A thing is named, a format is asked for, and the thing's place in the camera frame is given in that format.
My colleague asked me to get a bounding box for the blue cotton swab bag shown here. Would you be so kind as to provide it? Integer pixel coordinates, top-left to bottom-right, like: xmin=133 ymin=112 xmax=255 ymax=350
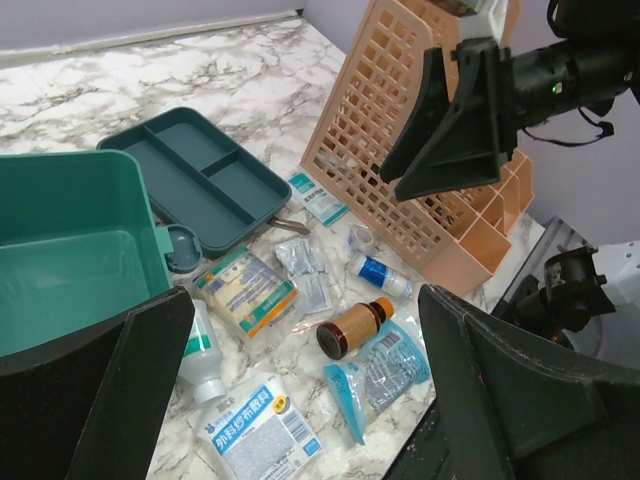
xmin=324 ymin=308 xmax=431 ymax=445

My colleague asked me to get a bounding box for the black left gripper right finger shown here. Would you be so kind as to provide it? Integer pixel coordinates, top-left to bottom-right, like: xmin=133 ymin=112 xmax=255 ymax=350
xmin=387 ymin=285 xmax=639 ymax=479

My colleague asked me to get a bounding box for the white plastic bottle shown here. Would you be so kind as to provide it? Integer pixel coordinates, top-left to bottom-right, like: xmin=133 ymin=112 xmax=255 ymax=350
xmin=178 ymin=300 xmax=225 ymax=405

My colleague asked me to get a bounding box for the brown bottle orange cap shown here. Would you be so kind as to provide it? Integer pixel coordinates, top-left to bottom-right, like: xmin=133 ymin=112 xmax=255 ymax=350
xmin=316 ymin=297 xmax=395 ymax=360

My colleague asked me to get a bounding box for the bandage pack yellow green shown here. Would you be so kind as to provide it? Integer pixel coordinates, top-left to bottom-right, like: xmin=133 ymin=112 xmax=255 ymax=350
xmin=194 ymin=247 xmax=303 ymax=339

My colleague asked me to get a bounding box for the teal medicine box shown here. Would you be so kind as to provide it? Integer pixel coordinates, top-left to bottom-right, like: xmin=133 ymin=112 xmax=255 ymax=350
xmin=1 ymin=150 xmax=173 ymax=356

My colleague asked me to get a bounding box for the peach plastic file organizer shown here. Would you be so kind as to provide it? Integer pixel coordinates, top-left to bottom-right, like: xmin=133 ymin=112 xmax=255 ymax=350
xmin=301 ymin=1 xmax=534 ymax=295

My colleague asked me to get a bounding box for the dark teal divided tray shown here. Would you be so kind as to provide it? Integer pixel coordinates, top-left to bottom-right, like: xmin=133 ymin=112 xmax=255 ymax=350
xmin=97 ymin=107 xmax=292 ymax=259

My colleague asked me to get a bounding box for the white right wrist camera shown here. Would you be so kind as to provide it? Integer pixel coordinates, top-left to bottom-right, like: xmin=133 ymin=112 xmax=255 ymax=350
xmin=432 ymin=0 xmax=520 ymax=46

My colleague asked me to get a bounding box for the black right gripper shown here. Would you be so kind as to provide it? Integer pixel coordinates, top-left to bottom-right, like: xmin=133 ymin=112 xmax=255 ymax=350
xmin=380 ymin=29 xmax=639 ymax=202

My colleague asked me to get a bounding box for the small teal white sachet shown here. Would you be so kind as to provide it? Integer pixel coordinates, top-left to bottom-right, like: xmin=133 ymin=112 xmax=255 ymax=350
xmin=287 ymin=171 xmax=349 ymax=227

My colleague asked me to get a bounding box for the small bottle blue label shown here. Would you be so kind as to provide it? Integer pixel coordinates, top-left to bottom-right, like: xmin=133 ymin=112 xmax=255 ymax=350
xmin=349 ymin=252 xmax=413 ymax=299

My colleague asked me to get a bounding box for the blue gauze dressing pack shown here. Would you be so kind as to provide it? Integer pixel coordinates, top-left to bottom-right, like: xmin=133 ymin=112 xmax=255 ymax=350
xmin=189 ymin=369 xmax=324 ymax=480

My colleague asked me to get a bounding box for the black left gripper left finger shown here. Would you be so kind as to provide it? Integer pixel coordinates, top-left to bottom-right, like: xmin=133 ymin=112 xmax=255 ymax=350
xmin=1 ymin=287 xmax=194 ymax=479

